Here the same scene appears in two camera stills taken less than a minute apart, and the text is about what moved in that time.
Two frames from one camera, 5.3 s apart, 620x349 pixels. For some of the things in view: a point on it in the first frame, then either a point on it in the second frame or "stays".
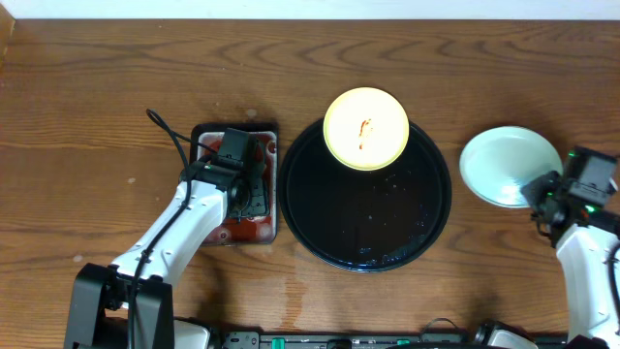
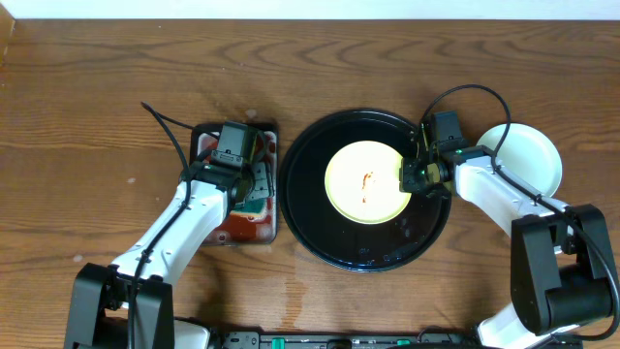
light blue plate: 496,162 stays
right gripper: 535,189 -> 407,182
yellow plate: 365,128 -> 362,183
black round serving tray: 365,221 stays
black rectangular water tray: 250,230 stays
